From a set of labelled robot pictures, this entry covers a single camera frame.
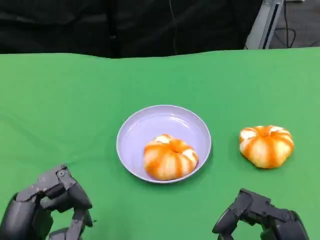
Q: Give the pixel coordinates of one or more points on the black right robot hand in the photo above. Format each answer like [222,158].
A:
[252,205]

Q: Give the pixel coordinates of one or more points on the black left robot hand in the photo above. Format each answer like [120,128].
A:
[67,195]

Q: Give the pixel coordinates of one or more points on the orange and white bread roll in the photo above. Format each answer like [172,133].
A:
[170,157]
[266,147]

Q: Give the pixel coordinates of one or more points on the lilac plate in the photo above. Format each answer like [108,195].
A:
[140,135]

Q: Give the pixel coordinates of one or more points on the green cloth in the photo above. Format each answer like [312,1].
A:
[75,100]

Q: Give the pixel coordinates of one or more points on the black backdrop curtain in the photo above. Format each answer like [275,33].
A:
[75,25]

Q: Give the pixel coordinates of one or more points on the white and grey post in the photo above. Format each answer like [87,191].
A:
[263,25]

